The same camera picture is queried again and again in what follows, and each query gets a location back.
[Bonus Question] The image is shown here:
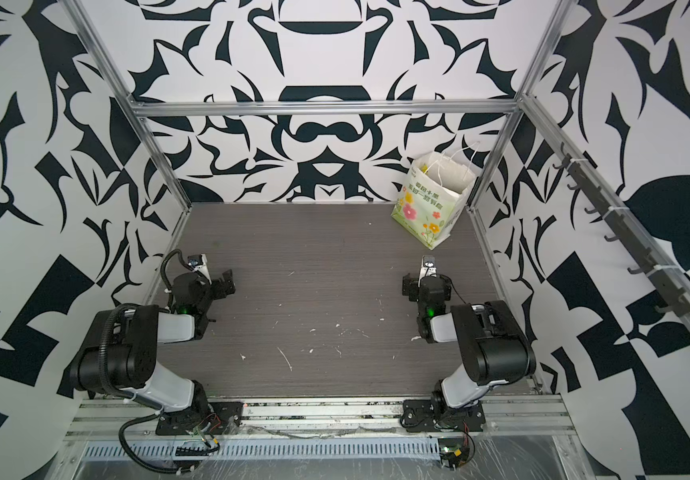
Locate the white floral paper bag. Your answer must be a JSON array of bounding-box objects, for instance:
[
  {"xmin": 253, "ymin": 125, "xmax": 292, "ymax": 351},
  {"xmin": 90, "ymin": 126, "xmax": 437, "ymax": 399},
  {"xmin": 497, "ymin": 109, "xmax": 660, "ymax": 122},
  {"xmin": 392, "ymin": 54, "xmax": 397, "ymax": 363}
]
[{"xmin": 391, "ymin": 151, "xmax": 478, "ymax": 250}]

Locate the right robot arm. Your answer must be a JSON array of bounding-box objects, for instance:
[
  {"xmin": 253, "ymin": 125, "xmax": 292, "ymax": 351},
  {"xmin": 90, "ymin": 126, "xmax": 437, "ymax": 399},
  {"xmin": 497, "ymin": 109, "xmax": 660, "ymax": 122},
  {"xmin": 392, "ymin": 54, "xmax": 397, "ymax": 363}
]
[{"xmin": 401, "ymin": 274, "xmax": 536, "ymax": 415}]

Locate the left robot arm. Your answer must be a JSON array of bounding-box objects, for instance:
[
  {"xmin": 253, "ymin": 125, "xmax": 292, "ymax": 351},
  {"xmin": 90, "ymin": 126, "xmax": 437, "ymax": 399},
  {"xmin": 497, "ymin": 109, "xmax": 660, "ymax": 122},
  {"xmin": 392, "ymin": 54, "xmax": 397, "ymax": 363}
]
[{"xmin": 68, "ymin": 270, "xmax": 236, "ymax": 417}]

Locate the small electronics board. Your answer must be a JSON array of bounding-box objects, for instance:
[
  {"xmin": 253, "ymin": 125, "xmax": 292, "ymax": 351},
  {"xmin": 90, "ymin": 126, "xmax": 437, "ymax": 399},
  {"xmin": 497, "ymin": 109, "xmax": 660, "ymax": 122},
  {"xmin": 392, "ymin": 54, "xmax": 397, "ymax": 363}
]
[{"xmin": 439, "ymin": 437, "xmax": 475, "ymax": 470}]

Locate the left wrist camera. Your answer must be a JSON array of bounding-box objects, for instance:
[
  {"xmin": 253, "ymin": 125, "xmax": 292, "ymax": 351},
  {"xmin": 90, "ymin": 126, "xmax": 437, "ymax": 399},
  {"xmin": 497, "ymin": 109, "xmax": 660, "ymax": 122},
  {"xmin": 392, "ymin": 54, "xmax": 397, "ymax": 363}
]
[{"xmin": 187, "ymin": 254, "xmax": 211, "ymax": 281}]

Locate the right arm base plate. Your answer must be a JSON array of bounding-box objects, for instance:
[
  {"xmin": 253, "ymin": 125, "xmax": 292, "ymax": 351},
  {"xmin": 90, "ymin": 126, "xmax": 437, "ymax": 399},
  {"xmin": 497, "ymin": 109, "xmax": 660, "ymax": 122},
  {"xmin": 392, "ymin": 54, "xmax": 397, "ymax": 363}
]
[{"xmin": 399, "ymin": 399, "xmax": 486, "ymax": 433}]

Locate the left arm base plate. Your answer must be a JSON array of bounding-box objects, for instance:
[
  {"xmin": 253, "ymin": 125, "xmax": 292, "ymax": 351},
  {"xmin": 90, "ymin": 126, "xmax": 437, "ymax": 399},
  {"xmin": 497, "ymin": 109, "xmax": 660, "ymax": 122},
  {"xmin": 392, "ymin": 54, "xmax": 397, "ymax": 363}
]
[{"xmin": 155, "ymin": 401, "xmax": 244, "ymax": 436}]

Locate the white slotted cable duct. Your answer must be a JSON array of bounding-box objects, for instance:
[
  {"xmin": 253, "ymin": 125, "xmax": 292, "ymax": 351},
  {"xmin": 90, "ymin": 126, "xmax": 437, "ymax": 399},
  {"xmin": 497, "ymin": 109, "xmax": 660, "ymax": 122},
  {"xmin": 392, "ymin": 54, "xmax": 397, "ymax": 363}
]
[{"xmin": 80, "ymin": 437, "xmax": 442, "ymax": 462}]

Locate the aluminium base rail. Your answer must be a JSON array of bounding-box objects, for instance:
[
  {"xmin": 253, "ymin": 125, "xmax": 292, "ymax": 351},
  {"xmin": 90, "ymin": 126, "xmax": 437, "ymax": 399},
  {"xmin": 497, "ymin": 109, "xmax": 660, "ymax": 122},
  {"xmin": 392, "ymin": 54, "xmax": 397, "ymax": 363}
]
[{"xmin": 65, "ymin": 392, "xmax": 577, "ymax": 442}]

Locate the black wall hook rack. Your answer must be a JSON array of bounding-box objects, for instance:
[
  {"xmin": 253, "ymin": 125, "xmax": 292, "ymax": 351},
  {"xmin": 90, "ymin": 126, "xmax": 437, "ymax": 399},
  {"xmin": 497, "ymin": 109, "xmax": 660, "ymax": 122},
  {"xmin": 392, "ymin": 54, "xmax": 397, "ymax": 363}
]
[{"xmin": 555, "ymin": 145, "xmax": 690, "ymax": 317}]

